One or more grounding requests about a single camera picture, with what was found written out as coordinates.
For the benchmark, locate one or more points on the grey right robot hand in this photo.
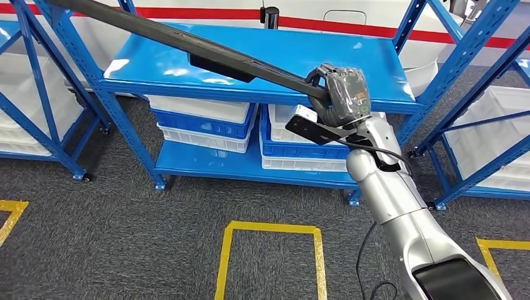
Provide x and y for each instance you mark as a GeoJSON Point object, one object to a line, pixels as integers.
{"type": "Point", "coordinates": [348, 95]}

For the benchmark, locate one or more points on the black plastic plate bracket part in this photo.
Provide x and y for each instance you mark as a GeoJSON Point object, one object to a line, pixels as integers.
{"type": "Point", "coordinates": [186, 41]}

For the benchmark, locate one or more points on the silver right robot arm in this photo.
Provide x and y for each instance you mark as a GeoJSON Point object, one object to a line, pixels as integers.
{"type": "Point", "coordinates": [397, 194]}

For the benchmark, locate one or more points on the blue metal shelf rack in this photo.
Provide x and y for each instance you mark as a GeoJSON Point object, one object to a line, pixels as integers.
{"type": "Point", "coordinates": [41, 136]}
{"type": "Point", "coordinates": [331, 49]}
{"type": "Point", "coordinates": [476, 180]}

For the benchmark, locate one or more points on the white car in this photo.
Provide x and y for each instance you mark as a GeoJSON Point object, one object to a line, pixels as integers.
{"type": "Point", "coordinates": [298, 8]}

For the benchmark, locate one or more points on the large white plastic crate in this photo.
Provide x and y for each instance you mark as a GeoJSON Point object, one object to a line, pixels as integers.
{"type": "Point", "coordinates": [488, 132]}
{"type": "Point", "coordinates": [16, 82]}

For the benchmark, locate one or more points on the yellow floor tape square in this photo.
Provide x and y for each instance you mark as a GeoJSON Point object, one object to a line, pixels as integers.
{"type": "Point", "coordinates": [12, 206]}
{"type": "Point", "coordinates": [505, 244]}

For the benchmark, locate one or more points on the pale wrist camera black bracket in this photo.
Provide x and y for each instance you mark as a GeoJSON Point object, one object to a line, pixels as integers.
{"type": "Point", "coordinates": [306, 126]}

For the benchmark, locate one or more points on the black stanchion post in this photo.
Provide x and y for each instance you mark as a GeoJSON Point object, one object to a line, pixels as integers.
{"type": "Point", "coordinates": [271, 17]}

